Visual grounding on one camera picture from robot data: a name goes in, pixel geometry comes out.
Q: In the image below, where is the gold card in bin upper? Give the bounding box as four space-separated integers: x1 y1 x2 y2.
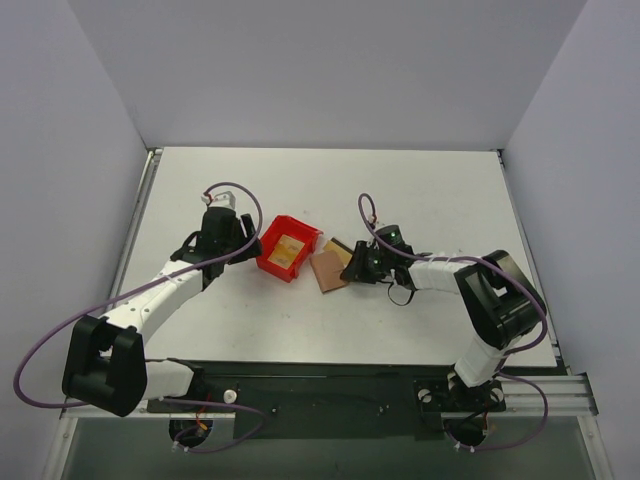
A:
276 234 305 255

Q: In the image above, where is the gold card with black stripe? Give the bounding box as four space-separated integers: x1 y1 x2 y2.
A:
323 238 353 259

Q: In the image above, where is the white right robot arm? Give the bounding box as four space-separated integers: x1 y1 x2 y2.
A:
341 225 548 409

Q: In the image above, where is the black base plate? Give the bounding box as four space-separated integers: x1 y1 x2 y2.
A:
147 362 506 440

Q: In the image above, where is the tan leather card holder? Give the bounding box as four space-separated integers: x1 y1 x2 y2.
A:
310 251 348 294

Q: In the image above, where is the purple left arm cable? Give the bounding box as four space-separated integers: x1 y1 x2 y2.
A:
12 180 266 454

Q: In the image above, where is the gold card in bin lower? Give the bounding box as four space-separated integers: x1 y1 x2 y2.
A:
268 250 297 270

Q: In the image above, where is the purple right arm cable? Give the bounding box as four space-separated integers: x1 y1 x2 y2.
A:
357 192 551 454

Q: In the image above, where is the aluminium frame rail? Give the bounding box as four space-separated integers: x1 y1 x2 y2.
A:
501 374 599 417

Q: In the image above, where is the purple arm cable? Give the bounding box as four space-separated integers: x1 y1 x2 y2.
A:
357 192 551 454
12 180 266 454

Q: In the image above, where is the red plastic bin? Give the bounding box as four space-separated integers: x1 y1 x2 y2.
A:
256 215 322 283

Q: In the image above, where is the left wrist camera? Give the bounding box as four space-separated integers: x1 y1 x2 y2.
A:
201 191 236 210

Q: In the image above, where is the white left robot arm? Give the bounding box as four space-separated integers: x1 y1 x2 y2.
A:
62 207 262 417

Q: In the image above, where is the gold card in bin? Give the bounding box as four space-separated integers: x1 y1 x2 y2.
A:
268 250 297 270
276 234 305 255

